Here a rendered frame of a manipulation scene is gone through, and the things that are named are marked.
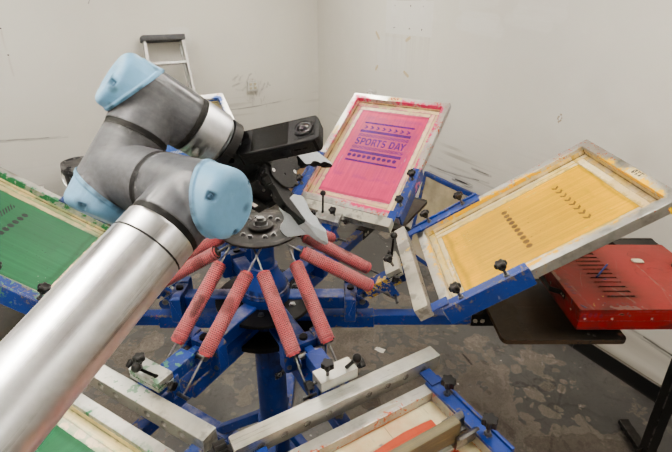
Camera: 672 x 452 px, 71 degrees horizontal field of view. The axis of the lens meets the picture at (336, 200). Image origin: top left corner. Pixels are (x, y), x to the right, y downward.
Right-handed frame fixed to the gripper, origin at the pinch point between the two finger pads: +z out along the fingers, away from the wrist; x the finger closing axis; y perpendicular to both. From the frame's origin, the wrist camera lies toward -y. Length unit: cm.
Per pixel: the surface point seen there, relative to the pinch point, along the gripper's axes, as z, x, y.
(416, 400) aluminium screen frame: 81, 9, 43
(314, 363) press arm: 60, -1, 66
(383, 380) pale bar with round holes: 72, 4, 48
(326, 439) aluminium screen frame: 58, 21, 57
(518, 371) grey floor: 243, -43, 81
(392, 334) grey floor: 204, -70, 146
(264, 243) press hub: 40, -39, 74
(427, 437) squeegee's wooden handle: 70, 21, 33
